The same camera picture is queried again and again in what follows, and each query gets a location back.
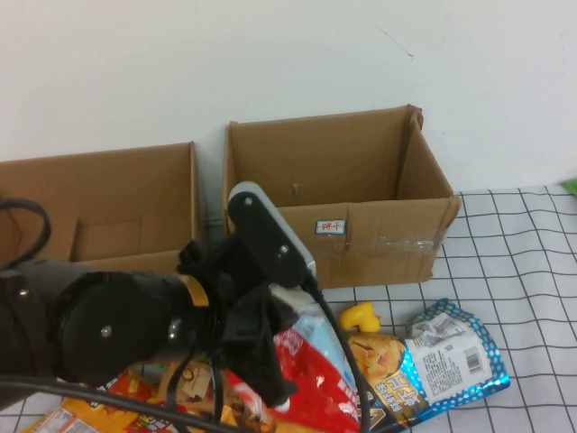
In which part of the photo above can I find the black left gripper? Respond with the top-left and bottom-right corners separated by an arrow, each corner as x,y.
178,238 -> 298,410

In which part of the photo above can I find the red white shrimp chips bag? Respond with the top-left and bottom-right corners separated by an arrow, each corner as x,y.
224,288 -> 362,433

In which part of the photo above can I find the brown wafer snack packet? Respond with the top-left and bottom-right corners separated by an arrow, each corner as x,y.
169,360 -> 217,405

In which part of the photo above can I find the orange snack bag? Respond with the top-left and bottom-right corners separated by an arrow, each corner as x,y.
22,364 -> 217,433

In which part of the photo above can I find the yellow rubber duck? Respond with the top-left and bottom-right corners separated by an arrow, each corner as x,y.
338,302 -> 383,335

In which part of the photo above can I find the tall taped cardboard box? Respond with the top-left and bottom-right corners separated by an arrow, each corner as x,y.
224,104 -> 463,290

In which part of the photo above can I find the blue Vikar shrimp chips bag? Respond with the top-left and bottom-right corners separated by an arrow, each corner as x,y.
346,297 -> 511,433

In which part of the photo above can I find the wide low cardboard box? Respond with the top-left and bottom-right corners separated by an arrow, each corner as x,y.
0,142 -> 207,277

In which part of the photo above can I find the black left camera cable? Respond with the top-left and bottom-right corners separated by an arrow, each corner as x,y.
0,269 -> 375,433

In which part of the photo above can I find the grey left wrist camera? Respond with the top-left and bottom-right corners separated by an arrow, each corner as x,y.
226,180 -> 319,290

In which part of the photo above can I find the black strap loop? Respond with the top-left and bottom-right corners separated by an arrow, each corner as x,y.
0,198 -> 51,272

